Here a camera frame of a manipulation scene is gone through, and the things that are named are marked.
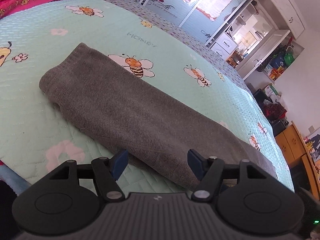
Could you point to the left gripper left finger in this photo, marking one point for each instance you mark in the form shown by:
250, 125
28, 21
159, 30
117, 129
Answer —
106, 173

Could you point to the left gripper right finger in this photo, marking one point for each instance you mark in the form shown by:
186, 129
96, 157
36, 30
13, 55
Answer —
209, 173

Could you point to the grey knit trousers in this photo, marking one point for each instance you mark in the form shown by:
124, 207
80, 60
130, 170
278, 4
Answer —
121, 111

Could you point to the dark red clothes pile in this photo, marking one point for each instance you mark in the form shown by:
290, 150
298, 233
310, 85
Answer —
274, 111

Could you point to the mint green quilted bedspread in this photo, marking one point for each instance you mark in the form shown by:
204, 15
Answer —
35, 138

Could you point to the wooden desk with drawers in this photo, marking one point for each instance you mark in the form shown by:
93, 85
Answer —
302, 157

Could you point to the white drawer cabinet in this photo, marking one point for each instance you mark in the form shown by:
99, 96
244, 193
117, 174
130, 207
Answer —
224, 46

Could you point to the sliding door wardrobe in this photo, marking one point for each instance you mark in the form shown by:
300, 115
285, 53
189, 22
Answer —
202, 19

